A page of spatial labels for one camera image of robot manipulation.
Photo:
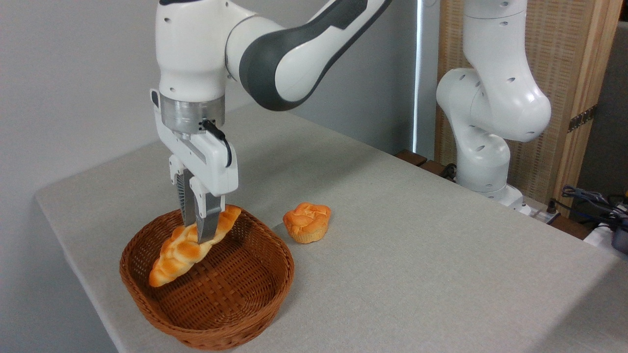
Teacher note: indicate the grey tablecloth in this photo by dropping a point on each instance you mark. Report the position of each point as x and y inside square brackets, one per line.
[417, 274]

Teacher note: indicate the wooden rattan folding screen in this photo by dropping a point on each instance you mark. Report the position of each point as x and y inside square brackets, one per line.
[554, 59]

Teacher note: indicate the braided golden bread loaf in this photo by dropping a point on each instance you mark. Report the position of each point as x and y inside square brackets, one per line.
[179, 255]

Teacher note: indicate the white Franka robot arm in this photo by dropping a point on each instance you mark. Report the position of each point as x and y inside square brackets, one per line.
[191, 49]

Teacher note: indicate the brown wicker basket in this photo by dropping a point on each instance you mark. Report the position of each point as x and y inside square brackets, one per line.
[230, 304]

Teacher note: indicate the dark metal screen hinge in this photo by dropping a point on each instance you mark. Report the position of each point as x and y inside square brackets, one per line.
[582, 118]

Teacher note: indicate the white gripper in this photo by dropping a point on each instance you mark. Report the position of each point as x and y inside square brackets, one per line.
[216, 166]

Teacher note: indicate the muffin-shaped orange bread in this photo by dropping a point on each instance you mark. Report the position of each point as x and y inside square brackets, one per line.
[306, 223]

